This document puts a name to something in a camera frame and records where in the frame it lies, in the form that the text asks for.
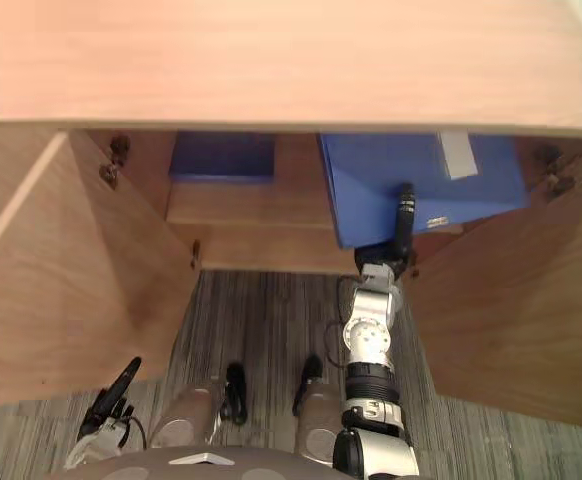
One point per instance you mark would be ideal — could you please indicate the wooden cabinet door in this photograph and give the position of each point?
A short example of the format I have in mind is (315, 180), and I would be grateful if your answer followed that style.
(71, 280)
(521, 310)

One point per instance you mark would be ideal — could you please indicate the dark door knob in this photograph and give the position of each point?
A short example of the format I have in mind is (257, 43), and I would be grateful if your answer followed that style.
(196, 252)

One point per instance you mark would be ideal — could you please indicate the dark metal door hinge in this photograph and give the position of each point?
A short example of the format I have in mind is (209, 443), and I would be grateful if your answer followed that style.
(113, 160)
(553, 172)

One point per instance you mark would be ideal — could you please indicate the dark blue folder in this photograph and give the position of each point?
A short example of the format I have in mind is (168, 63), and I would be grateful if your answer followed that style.
(223, 155)

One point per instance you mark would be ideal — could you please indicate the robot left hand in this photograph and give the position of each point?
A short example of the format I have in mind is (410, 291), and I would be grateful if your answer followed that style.
(108, 400)

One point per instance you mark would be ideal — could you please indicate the robot right leg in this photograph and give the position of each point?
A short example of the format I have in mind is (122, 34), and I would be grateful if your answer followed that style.
(318, 420)

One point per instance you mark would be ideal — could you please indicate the robot leg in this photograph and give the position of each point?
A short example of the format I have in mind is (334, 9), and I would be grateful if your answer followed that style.
(191, 415)
(318, 420)

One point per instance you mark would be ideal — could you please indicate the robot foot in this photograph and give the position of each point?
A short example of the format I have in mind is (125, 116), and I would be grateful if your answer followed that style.
(235, 395)
(308, 380)

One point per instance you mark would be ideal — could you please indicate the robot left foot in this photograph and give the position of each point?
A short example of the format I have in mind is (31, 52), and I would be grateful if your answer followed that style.
(235, 395)

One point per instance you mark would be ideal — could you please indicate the robot left leg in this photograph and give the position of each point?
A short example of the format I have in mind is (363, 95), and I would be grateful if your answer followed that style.
(191, 415)

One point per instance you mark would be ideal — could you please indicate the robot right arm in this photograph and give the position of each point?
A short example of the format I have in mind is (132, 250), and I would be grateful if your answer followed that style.
(368, 345)

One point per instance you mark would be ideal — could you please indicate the blue folder with white label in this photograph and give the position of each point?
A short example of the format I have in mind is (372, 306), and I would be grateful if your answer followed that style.
(371, 190)

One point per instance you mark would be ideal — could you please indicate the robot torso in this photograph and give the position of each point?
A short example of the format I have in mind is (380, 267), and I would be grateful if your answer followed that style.
(191, 462)

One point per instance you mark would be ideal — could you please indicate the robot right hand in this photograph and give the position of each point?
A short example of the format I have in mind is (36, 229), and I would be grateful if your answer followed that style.
(405, 220)

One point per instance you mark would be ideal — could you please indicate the light wooden cabinet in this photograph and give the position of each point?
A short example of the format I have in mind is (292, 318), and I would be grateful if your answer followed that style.
(281, 65)

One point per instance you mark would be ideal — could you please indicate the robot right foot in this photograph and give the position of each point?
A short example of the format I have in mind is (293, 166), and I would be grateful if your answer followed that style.
(308, 380)

